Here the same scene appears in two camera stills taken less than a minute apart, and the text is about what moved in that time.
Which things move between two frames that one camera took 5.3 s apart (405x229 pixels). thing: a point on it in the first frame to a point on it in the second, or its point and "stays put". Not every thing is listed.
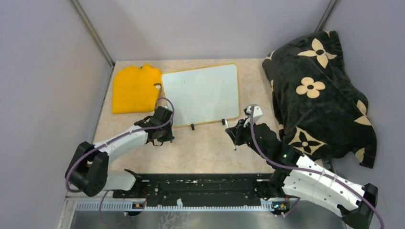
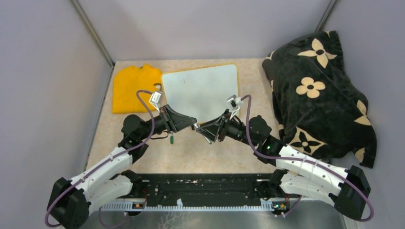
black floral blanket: x=323 y=114 stays put
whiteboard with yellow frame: x=202 y=94 stays put
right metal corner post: x=325 y=16 stays put
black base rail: x=153 y=190 stays put
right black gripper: x=236 y=132 to x=210 y=129
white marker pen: x=233 y=145 to x=207 y=140
